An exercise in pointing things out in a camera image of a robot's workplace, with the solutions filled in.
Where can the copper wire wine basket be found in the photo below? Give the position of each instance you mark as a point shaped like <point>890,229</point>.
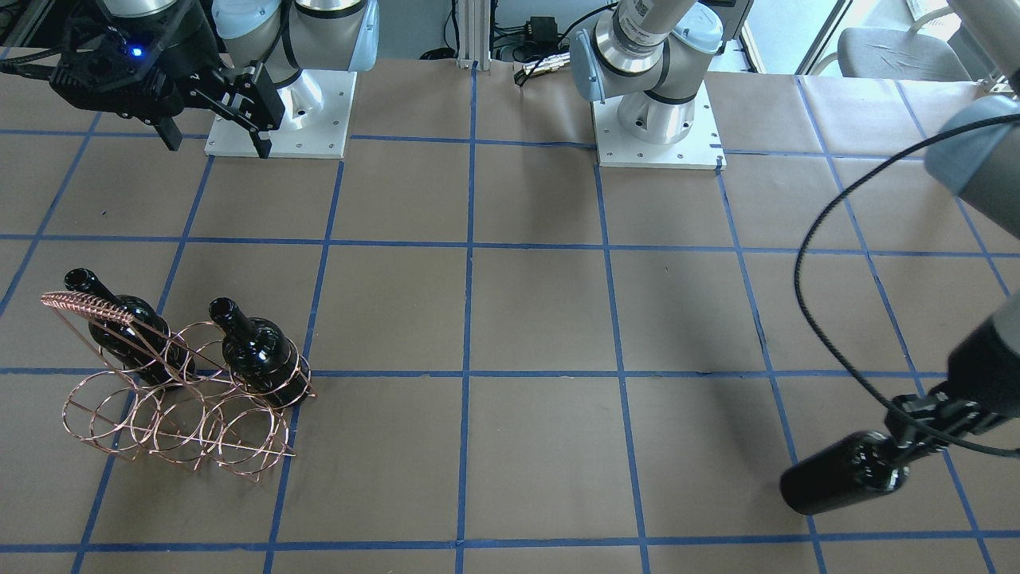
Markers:
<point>207,418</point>

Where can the dark basket bottle near handle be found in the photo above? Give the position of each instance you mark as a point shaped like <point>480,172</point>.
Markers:
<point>143,347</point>

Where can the grey office chair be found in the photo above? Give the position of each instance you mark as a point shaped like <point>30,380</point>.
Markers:
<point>882,53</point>

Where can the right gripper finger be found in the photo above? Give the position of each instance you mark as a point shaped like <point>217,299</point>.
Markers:
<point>247,96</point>
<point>169,132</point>

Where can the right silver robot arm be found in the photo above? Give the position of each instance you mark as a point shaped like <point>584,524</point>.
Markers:
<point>279,76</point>

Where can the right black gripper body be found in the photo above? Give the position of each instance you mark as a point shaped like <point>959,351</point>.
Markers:
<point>194,49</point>

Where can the aluminium frame post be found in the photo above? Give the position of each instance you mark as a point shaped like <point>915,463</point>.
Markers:
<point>473,32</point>

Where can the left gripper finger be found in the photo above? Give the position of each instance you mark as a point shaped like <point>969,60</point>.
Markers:
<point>939,410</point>

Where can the dark basket bottle front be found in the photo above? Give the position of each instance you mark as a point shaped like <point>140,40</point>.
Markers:
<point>260,356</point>

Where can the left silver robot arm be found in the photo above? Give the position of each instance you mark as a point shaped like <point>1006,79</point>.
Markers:
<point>644,52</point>

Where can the dark wine bottle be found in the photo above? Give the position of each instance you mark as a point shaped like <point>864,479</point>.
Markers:
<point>862,466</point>

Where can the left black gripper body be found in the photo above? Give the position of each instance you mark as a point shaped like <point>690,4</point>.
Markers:
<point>990,381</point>

